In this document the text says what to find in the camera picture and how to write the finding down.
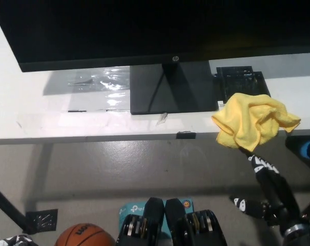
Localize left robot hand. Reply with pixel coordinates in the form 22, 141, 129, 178
0, 234, 37, 246

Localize black HP monitor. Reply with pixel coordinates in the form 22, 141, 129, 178
0, 0, 310, 115

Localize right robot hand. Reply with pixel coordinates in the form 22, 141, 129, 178
229, 149, 309, 236

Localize teal tp-link box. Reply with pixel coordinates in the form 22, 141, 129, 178
118, 197, 195, 238

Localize black stand pole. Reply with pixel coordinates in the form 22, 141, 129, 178
0, 181, 33, 235

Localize black robot torso blocks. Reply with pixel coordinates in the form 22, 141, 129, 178
116, 196, 229, 246

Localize orange basketball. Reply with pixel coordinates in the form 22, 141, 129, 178
54, 222, 117, 246

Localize clear plastic film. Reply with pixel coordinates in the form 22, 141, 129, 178
43, 66, 132, 112

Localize blue cylinder object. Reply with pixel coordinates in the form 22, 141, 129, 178
284, 135, 310, 162

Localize clear tape scrap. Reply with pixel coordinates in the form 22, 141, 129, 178
156, 112, 170, 126

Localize yellow microfiber cloth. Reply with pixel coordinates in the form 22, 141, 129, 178
211, 92, 302, 152

